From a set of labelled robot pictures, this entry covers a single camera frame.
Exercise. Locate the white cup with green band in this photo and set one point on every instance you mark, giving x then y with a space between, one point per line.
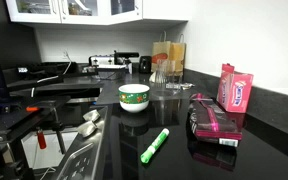
134 100

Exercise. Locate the clear glass flask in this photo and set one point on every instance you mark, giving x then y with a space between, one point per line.
160 77

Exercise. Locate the small black appliance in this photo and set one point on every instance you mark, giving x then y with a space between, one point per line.
145 64

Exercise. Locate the clear glass tumbler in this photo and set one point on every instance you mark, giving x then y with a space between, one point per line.
174 78

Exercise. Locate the brown paper bag red print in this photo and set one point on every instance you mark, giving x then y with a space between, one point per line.
160 53

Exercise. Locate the crumpled white wrapper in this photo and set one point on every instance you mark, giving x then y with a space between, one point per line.
187 86

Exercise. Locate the plain brown paper bag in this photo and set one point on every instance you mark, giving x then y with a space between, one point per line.
178 56

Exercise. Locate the green and white marker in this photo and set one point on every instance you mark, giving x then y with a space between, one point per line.
155 145

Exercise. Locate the dark maroon foil package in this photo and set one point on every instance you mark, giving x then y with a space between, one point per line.
210 121

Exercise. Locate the pink carton box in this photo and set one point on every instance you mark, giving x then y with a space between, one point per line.
234 90

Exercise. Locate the stainless steel control panel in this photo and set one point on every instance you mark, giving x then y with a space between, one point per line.
84 160

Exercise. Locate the black electronics box with display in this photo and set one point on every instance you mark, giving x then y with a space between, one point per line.
47 69

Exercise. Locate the orange clamp knob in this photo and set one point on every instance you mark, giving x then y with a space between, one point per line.
32 108

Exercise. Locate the white wall cabinets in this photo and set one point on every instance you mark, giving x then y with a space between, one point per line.
97 11

